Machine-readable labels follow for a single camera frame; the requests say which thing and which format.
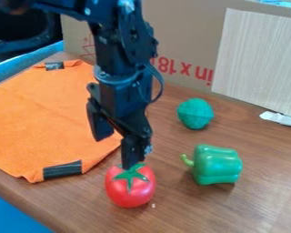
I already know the orange cloth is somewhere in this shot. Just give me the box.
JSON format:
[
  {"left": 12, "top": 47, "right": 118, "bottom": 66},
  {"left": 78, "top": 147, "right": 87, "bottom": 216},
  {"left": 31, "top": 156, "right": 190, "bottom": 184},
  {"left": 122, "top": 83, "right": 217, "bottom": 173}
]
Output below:
[{"left": 0, "top": 59, "right": 125, "bottom": 184}]

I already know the red toy tomato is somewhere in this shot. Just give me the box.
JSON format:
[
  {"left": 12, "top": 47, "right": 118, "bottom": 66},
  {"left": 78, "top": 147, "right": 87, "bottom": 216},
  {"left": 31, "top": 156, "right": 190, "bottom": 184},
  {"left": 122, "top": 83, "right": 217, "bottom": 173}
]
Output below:
[{"left": 104, "top": 162, "right": 158, "bottom": 209}]

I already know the white crumpled paper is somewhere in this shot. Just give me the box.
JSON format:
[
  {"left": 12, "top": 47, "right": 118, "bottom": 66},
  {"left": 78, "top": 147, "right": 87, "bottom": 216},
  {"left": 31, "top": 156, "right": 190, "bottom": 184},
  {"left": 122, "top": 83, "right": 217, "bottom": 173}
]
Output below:
[{"left": 258, "top": 110, "right": 291, "bottom": 128}]

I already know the green toy broccoli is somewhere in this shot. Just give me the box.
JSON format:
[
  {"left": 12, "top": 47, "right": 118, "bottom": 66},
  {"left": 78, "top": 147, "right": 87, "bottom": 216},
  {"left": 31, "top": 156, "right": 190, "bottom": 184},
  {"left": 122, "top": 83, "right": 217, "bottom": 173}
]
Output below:
[{"left": 176, "top": 97, "right": 216, "bottom": 131}]

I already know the green toy pepper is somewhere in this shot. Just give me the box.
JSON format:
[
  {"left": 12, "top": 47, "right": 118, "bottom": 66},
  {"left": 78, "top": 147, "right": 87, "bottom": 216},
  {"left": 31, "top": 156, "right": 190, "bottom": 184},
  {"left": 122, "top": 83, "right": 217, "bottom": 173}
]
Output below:
[{"left": 179, "top": 143, "right": 245, "bottom": 187}]

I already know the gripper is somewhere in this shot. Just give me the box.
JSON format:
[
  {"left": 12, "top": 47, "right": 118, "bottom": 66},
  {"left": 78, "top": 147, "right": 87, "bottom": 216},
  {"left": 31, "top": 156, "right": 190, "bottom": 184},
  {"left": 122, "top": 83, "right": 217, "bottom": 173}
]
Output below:
[{"left": 85, "top": 71, "right": 156, "bottom": 171}]

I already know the white board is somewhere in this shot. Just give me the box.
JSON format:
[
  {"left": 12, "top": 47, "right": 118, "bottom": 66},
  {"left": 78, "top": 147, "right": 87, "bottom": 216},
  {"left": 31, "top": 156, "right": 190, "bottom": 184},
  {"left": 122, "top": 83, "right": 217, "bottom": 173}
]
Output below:
[{"left": 209, "top": 7, "right": 291, "bottom": 119}]

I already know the cardboard box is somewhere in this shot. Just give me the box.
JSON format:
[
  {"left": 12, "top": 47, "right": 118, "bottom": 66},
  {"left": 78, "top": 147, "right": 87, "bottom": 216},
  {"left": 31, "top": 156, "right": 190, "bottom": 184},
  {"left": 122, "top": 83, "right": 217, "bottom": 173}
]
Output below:
[{"left": 59, "top": 0, "right": 291, "bottom": 96}]

